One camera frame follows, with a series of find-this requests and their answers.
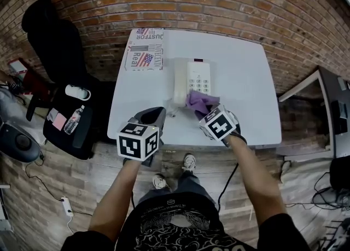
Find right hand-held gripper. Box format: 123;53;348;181
198;104;248;148

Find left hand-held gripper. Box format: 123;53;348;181
116;106;167;167

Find purple cloth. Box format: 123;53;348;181
185;89;220;116

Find white desk phone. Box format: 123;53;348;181
172;57;217;108

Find person's right forearm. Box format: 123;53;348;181
226;132;288;227

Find person's left forearm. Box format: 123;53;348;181
87;159;143;242

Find white desk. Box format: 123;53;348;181
107;28;283;147

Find grey cloth piece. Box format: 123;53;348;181
46;108;60;122

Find dark side desk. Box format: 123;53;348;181
278;66;350;159

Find person's right shoe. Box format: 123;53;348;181
182;153;197;174

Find person's shoe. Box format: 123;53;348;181
182;153;197;174
151;173;172;191

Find person's left shoe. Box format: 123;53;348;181
151;173;172;191

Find person's dark trousers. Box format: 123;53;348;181
136;171;219;212

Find clear plastic water bottle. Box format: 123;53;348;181
63;104;85;135

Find white headset case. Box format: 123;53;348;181
65;84;92;101

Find pink notepad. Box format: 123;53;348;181
51;115;68;131

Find printed newspaper box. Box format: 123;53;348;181
124;27;164;72

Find person's black printed shirt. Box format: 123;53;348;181
60;192;311;251

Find white power strip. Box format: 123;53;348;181
60;196;74;217

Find black office chair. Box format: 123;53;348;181
21;0;110;161

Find grey round device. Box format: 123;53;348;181
0;122;42;163

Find black bag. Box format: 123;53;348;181
329;155;350;190

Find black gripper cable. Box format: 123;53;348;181
217;162;239;212

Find black floor cable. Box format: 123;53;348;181
25;153;94;217

